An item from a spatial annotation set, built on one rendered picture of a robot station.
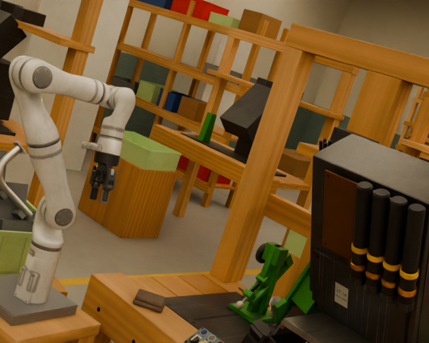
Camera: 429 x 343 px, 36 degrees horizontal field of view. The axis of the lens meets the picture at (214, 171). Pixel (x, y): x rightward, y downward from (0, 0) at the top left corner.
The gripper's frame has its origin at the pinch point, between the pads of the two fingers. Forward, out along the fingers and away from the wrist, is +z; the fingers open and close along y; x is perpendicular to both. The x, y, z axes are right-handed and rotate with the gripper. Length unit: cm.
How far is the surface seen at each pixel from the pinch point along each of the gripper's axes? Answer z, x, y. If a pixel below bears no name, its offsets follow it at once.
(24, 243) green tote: 21.7, 7.5, 40.9
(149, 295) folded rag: 28.6, -26.7, 6.2
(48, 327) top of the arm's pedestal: 39.1, 8.1, -2.5
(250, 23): -198, -309, 447
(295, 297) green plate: 17, -56, -32
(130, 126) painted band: -78, -346, 814
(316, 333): 22, -47, -54
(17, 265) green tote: 30, 8, 43
